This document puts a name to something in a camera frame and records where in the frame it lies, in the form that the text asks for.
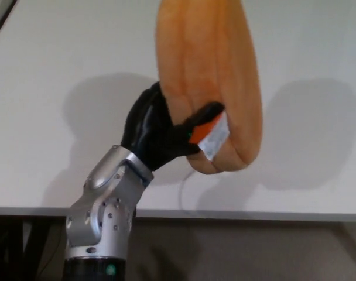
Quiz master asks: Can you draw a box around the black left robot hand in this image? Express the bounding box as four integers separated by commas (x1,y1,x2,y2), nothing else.
120,81,227,172

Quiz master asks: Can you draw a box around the orange soft plush plate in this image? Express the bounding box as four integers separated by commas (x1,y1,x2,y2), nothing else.
155,0,265,176

